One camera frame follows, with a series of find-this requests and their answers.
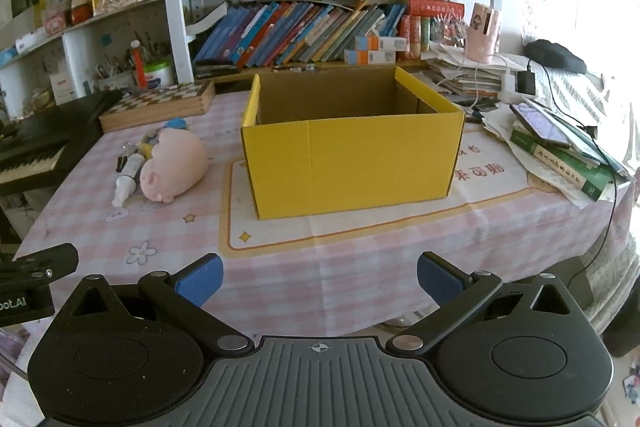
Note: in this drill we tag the stack of papers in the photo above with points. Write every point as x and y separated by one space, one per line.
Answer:
465 77

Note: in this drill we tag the black charger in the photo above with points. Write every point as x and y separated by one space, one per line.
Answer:
526 82

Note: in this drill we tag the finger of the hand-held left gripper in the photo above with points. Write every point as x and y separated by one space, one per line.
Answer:
55 257

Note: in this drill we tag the pink plush pig toy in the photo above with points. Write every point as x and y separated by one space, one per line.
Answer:
175 162

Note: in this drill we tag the desktop with pink checked tablecloth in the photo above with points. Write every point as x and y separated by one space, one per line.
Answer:
350 257

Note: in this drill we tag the orange glue bottle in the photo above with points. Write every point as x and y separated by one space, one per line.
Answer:
139 67

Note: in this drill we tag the thick green book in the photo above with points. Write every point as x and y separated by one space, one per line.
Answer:
565 167

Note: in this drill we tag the white spray bottle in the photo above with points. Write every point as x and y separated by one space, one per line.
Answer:
127 177

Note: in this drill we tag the pink printed box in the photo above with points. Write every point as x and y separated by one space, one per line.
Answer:
55 21

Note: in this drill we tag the clear holder with pens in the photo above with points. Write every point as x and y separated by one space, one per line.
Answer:
112 79

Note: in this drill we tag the black electronic keyboard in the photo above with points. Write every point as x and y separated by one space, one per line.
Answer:
45 132

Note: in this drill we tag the smartphone with lit screen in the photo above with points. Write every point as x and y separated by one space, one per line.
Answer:
542 124

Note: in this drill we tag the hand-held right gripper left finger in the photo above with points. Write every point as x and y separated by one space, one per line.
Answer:
200 279

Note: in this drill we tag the white green tub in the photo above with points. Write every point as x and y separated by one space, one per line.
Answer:
159 74

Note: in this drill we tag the red white round doll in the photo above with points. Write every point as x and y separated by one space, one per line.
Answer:
81 9

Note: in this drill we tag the yellow cardboard box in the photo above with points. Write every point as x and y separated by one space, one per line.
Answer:
350 162

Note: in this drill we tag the black stapler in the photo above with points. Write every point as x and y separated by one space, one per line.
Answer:
215 71

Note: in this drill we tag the thick red book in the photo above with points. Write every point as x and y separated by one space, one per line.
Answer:
435 5

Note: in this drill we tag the wooden chessboard box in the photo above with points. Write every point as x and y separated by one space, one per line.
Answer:
160 99

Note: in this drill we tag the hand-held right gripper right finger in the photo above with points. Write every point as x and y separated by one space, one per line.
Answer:
440 279

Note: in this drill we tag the white bookshelf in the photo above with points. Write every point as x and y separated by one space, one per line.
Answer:
175 7

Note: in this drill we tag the white power adapter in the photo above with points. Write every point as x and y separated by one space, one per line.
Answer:
507 84

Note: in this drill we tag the pink pen holder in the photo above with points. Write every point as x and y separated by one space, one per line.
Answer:
480 42

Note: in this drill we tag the white red printed box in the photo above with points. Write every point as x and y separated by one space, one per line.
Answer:
62 88

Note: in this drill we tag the row of leaning books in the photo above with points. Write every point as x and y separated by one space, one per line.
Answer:
300 32

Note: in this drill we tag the white tissue box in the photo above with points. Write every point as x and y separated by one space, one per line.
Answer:
31 40

